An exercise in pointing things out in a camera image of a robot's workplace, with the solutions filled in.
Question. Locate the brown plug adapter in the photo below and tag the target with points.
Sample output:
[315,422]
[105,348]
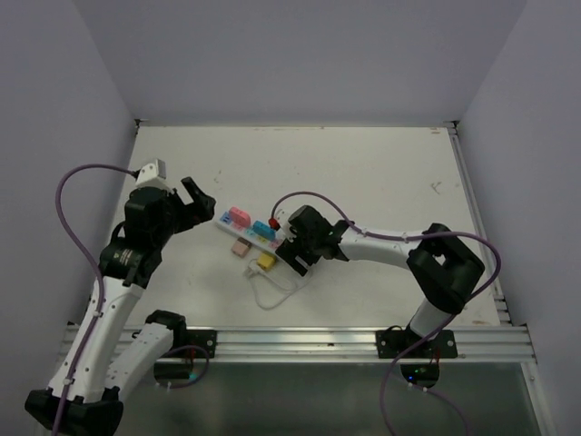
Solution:
[241,247]

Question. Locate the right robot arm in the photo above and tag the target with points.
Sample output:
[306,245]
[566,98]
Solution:
[445,269]

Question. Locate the white power strip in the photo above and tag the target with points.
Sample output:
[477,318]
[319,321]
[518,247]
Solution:
[226,224]

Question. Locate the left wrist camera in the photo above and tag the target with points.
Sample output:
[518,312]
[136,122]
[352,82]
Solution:
[154,175]

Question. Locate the aluminium right side rail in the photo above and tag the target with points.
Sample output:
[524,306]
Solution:
[495,288]

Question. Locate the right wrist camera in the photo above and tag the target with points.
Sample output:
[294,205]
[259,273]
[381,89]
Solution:
[281,222]

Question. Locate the pink plug adapter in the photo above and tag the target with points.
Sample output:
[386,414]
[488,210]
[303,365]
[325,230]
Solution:
[240,217]

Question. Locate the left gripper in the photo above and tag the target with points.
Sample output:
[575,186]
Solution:
[201,211]

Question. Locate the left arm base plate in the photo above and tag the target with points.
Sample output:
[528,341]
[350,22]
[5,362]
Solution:
[199,343]

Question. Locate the aluminium rail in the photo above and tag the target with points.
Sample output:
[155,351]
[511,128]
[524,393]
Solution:
[495,288]
[501,344]

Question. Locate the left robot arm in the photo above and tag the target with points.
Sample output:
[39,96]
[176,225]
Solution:
[86,394]

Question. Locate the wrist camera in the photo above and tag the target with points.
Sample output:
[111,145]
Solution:
[154,175]
[281,222]

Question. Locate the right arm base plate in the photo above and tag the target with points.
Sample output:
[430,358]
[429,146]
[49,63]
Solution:
[394,340]

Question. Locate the aluminium front rail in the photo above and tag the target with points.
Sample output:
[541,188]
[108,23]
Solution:
[501,344]

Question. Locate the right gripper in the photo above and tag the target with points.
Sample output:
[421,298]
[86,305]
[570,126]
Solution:
[290,250]

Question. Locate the blue plug adapter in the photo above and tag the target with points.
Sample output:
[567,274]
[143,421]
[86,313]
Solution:
[264,230]

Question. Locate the yellow plug adapter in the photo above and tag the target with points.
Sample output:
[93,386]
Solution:
[266,261]

